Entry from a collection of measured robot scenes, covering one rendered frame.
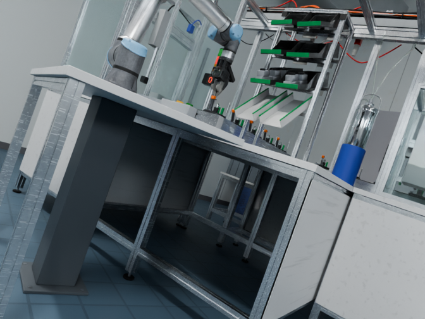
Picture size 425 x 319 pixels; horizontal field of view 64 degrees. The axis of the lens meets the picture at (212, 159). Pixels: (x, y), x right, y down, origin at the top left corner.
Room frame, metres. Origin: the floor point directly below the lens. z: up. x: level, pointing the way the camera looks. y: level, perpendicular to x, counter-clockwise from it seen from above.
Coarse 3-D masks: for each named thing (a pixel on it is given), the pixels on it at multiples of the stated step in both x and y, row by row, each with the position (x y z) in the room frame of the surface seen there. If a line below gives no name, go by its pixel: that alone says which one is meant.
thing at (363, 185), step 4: (356, 180) 2.59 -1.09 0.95; (360, 180) 2.57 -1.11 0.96; (356, 184) 2.59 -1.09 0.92; (360, 184) 2.57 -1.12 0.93; (364, 184) 2.56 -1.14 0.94; (368, 184) 2.54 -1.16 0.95; (372, 184) 2.53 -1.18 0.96; (360, 188) 2.56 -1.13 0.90; (364, 188) 2.55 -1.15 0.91; (368, 188) 2.54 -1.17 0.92; (372, 188) 2.52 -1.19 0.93
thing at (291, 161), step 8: (232, 144) 1.56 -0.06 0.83; (248, 144) 1.51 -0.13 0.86; (256, 152) 1.48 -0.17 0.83; (264, 152) 1.46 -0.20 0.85; (272, 152) 1.44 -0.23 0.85; (280, 160) 1.42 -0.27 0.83; (288, 160) 1.40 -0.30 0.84; (296, 160) 1.38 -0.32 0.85; (304, 168) 1.36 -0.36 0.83; (312, 168) 1.34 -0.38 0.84; (320, 168) 1.37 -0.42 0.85; (328, 176) 1.49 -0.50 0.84; (336, 184) 1.70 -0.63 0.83; (344, 184) 1.75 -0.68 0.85; (352, 192) 2.02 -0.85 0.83
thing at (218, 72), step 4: (220, 60) 1.87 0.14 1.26; (224, 60) 1.87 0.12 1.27; (228, 60) 1.88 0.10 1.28; (216, 64) 1.88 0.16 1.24; (220, 64) 1.88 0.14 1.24; (224, 64) 1.88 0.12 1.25; (228, 64) 1.92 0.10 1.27; (212, 68) 1.89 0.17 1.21; (216, 68) 1.88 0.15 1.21; (220, 68) 1.86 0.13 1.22; (224, 68) 1.86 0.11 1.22; (216, 72) 1.87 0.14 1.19; (220, 72) 1.86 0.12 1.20; (224, 72) 1.87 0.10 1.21; (228, 72) 1.90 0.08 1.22; (212, 76) 1.89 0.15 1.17; (216, 76) 1.87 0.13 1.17; (220, 76) 1.86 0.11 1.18; (224, 76) 1.89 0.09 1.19; (228, 76) 1.92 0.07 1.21; (220, 80) 1.94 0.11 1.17; (224, 80) 1.91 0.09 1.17
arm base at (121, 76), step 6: (114, 66) 1.46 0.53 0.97; (120, 66) 1.44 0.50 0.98; (114, 72) 1.45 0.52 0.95; (120, 72) 1.44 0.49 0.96; (126, 72) 1.45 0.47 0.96; (132, 72) 1.46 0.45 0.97; (108, 78) 1.44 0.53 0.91; (114, 78) 1.44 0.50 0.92; (120, 78) 1.43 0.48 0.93; (126, 78) 1.45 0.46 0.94; (132, 78) 1.47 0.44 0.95; (120, 84) 1.43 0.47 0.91; (126, 84) 1.44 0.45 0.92; (132, 84) 1.46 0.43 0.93; (132, 90) 1.47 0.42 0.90
